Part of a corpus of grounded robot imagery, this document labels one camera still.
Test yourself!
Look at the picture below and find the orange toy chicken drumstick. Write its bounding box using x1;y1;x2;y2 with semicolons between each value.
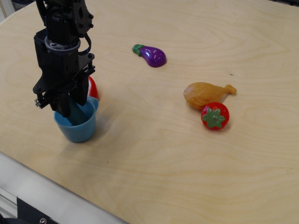
183;82;237;110

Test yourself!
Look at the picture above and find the red toy strawberry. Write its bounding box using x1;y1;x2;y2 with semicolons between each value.
201;102;230;130

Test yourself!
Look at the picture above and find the dark green toy cucumber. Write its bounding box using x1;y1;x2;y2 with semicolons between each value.
67;98;89;126

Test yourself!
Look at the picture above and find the black bracket with screw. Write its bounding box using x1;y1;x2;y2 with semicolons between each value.
17;198;58;224

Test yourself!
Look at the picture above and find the red white apple slice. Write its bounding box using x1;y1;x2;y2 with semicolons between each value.
87;76;99;100

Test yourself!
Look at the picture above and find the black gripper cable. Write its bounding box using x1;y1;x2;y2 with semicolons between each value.
78;34;92;56

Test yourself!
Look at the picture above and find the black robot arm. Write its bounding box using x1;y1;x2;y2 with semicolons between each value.
33;0;95;117

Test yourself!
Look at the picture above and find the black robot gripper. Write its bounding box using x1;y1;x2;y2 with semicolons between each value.
33;29;95;118

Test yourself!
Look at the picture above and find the blue plastic toy cup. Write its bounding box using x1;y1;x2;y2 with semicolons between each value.
54;97;99;143

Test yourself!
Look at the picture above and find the purple toy eggplant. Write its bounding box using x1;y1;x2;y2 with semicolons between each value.
132;44;167;68

